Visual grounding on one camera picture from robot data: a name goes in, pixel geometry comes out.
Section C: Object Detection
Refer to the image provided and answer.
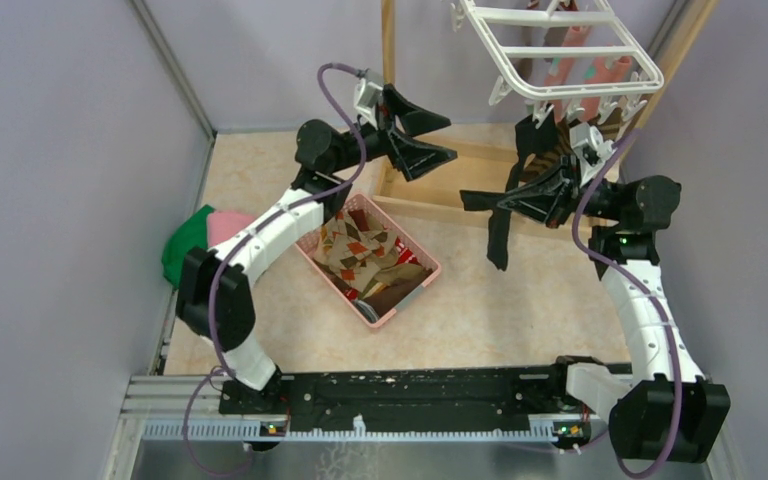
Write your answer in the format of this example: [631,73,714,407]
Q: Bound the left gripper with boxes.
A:
[328,84,456,181]

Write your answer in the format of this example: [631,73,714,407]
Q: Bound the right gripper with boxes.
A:
[497,153,624,230]

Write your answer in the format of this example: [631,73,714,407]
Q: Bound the black sock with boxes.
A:
[505,116,557,191]
[459,190,511,271]

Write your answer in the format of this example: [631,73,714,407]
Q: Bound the white clip hanger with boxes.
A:
[450,1,665,123]

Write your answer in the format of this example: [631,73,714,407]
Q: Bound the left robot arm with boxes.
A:
[176,84,457,414]

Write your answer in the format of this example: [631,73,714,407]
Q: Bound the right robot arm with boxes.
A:
[491,158,731,463]

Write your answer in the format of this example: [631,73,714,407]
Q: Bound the striped socks in basket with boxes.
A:
[312,209,433,325]

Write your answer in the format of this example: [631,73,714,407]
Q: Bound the wooden rack stand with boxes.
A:
[371,1,719,238]

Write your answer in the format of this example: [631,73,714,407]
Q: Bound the pink sock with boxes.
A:
[544,26,634,86]

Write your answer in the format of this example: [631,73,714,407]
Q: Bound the maroon striped sock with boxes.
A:
[511,1,552,85]

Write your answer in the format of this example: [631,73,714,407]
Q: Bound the pink folded cloth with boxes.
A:
[206,210,256,247]

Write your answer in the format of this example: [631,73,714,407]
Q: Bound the green cloth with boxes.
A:
[161,205,215,289]

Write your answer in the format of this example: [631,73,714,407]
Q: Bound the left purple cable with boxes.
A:
[181,62,369,480]

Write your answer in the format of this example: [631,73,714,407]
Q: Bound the purple cable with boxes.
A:
[181,62,369,480]
[570,129,685,480]

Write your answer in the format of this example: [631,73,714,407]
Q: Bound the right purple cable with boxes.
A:
[570,129,685,480]

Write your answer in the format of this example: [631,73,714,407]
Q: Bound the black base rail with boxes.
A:
[219,363,599,450]

